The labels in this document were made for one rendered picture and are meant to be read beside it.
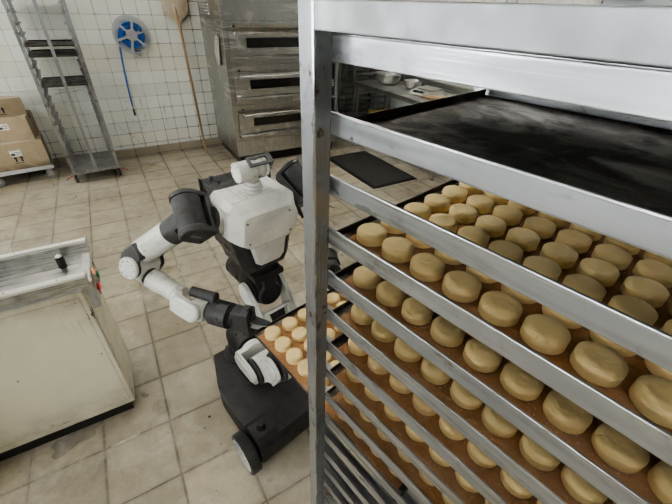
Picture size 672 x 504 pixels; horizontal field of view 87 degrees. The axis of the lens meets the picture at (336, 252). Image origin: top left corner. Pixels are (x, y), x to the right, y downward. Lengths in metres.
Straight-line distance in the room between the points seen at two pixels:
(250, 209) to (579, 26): 1.02
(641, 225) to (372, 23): 0.29
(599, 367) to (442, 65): 0.35
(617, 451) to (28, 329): 1.83
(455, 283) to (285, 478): 1.60
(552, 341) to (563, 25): 0.31
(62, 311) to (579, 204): 1.76
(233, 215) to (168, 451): 1.34
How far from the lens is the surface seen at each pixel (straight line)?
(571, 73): 0.35
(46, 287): 1.77
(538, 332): 0.48
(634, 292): 0.63
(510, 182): 0.38
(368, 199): 0.49
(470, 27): 0.35
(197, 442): 2.13
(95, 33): 5.62
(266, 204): 1.22
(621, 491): 0.52
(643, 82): 0.34
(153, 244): 1.29
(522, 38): 0.33
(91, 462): 2.28
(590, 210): 0.36
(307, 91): 0.50
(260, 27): 4.92
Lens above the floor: 1.81
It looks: 35 degrees down
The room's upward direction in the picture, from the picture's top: 2 degrees clockwise
